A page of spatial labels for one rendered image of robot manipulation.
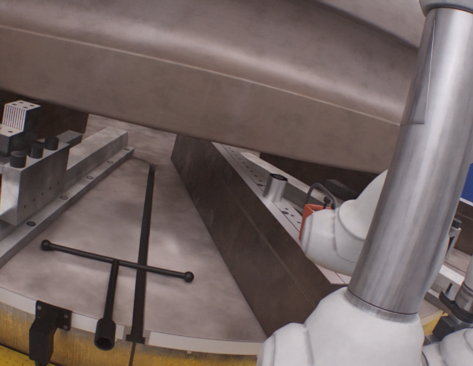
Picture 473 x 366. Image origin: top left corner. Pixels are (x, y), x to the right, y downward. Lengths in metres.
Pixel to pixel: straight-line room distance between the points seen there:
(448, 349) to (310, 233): 0.33
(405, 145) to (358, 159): 1.57
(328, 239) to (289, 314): 0.77
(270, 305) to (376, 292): 1.14
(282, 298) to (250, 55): 0.96
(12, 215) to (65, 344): 0.51
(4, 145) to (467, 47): 1.51
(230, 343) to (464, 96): 1.28
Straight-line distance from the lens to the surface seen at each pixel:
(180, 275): 1.82
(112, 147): 2.92
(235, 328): 1.66
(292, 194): 3.01
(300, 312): 1.47
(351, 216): 0.78
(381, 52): 2.23
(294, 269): 1.52
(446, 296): 1.17
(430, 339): 1.12
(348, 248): 0.78
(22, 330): 1.72
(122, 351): 1.64
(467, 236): 3.65
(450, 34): 0.54
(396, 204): 0.52
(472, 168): 6.75
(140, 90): 1.72
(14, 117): 1.79
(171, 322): 1.59
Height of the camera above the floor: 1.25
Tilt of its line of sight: 17 degrees down
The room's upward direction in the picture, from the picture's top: 17 degrees clockwise
